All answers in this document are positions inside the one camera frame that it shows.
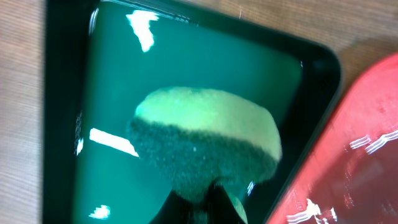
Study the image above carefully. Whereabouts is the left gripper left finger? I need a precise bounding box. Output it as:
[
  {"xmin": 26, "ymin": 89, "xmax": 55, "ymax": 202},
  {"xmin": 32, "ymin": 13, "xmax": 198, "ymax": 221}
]
[{"xmin": 149, "ymin": 190, "xmax": 193, "ymax": 224}]

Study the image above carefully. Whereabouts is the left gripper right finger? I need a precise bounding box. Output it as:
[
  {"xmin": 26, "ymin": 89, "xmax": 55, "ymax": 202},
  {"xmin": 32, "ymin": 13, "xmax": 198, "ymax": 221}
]
[{"xmin": 206, "ymin": 185, "xmax": 244, "ymax": 224}]

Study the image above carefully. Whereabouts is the green sponge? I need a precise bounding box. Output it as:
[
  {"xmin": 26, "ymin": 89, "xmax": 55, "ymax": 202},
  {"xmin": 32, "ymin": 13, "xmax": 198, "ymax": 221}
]
[{"xmin": 128, "ymin": 86, "xmax": 282, "ymax": 203}]

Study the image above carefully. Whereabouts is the red tray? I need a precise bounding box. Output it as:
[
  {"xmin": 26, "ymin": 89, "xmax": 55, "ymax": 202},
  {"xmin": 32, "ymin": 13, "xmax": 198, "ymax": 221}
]
[{"xmin": 268, "ymin": 54, "xmax": 397, "ymax": 224}]

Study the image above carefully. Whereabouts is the green tray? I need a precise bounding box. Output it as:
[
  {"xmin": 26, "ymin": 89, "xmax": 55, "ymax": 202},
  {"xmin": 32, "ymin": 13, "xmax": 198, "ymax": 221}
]
[{"xmin": 42, "ymin": 1, "xmax": 341, "ymax": 223}]

